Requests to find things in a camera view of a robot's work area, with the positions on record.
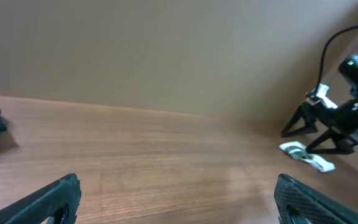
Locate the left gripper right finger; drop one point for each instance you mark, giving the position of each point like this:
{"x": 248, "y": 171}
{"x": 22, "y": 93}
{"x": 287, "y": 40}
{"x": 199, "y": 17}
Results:
{"x": 297, "y": 203}

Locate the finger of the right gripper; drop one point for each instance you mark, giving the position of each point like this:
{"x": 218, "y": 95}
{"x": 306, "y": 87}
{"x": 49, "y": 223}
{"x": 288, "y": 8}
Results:
{"x": 302, "y": 122}
{"x": 332, "y": 142}

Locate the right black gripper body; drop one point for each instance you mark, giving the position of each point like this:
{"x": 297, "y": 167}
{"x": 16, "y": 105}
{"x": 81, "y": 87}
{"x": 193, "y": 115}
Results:
{"x": 343, "y": 119}

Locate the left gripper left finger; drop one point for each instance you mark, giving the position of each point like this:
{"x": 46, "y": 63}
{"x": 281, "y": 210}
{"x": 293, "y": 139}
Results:
{"x": 55, "y": 203}

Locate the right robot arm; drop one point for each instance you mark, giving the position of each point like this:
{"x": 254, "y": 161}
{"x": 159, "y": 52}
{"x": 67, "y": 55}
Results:
{"x": 349, "y": 70}

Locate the white olive tan folded garment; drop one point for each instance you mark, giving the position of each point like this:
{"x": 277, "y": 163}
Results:
{"x": 297, "y": 151}

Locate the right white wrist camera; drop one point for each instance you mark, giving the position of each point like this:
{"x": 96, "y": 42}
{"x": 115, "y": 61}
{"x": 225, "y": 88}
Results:
{"x": 319, "y": 95}

